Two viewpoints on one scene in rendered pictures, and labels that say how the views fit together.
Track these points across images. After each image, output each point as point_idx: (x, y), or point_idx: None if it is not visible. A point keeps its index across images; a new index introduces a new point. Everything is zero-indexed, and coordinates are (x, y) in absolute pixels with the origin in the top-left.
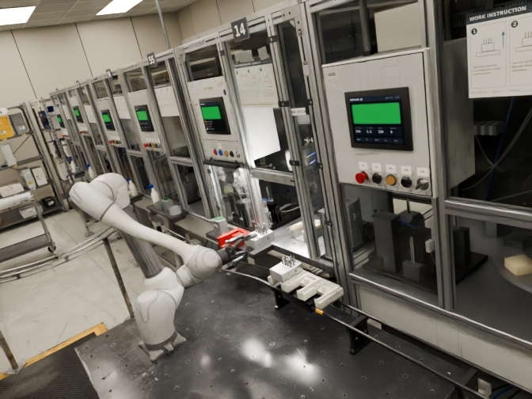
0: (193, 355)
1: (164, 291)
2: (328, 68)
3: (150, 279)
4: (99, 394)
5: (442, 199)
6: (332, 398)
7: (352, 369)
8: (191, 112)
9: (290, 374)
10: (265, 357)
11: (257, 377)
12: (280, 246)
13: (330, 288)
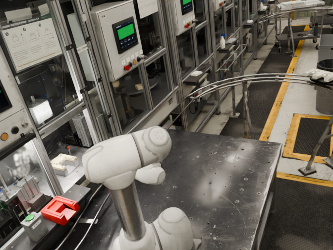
0: None
1: (151, 223)
2: (101, 13)
3: (147, 226)
4: None
5: (144, 61)
6: (189, 151)
7: (170, 151)
8: None
9: (181, 167)
10: (173, 181)
11: (189, 178)
12: (80, 177)
13: None
